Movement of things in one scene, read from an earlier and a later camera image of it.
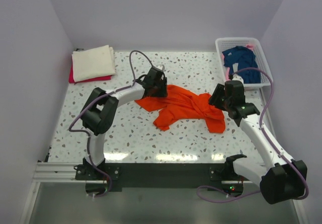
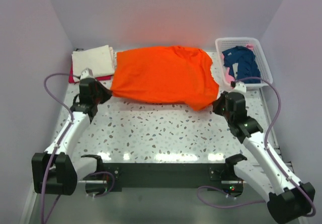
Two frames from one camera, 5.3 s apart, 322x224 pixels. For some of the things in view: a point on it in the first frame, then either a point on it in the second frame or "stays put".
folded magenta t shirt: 71,77 stays put
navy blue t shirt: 245,58 stays put
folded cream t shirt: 93,62 stays put
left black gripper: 163,93 -> 107,92
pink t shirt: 228,69 stays put
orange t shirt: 181,103 -> 169,74
